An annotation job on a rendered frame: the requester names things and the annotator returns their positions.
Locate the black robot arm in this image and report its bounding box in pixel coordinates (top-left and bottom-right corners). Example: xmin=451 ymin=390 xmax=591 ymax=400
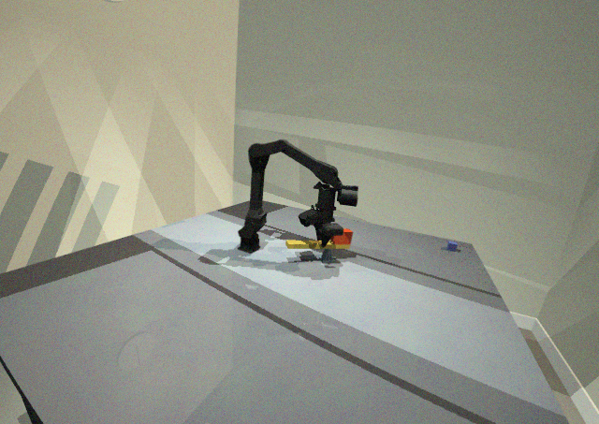
xmin=238 ymin=139 xmax=358 ymax=254

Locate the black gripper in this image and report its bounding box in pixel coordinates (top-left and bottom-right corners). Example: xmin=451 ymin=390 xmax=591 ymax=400
xmin=313 ymin=202 xmax=343 ymax=247

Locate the small pale blue wedge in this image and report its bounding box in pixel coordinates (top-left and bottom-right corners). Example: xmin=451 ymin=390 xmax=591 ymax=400
xmin=319 ymin=249 xmax=335 ymax=263

